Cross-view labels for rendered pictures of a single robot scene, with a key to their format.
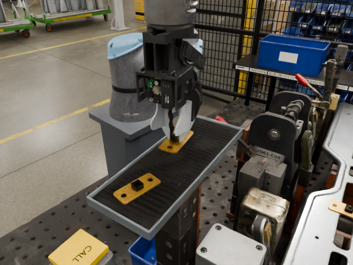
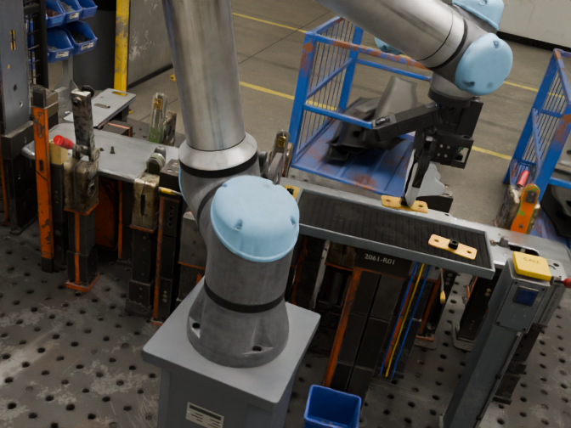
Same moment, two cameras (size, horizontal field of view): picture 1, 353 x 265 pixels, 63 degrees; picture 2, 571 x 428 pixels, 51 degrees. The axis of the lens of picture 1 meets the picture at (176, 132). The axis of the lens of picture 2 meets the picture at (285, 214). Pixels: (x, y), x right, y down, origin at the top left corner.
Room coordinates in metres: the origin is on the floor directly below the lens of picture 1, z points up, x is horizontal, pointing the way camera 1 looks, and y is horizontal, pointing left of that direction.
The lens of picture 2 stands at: (1.10, 0.76, 1.72)
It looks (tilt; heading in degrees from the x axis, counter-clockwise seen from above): 30 degrees down; 242
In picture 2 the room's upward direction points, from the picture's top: 11 degrees clockwise
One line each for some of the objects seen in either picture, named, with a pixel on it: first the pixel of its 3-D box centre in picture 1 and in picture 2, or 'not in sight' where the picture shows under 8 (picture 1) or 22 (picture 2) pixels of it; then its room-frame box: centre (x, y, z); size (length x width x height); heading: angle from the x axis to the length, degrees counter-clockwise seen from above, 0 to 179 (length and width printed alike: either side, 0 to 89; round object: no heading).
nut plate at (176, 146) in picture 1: (176, 138); (404, 201); (0.47, 0.00, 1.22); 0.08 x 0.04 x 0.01; 154
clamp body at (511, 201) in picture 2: not in sight; (500, 250); (-0.10, -0.24, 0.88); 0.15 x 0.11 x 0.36; 57
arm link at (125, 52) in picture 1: (131, 59); (250, 236); (0.82, 0.13, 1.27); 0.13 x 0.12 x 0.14; 89
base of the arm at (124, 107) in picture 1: (132, 96); (241, 305); (0.82, 0.14, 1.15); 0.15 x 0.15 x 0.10
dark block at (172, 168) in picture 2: not in sight; (170, 248); (0.79, -0.35, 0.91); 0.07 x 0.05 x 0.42; 57
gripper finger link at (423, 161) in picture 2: not in sight; (421, 162); (0.48, 0.02, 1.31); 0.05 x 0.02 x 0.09; 64
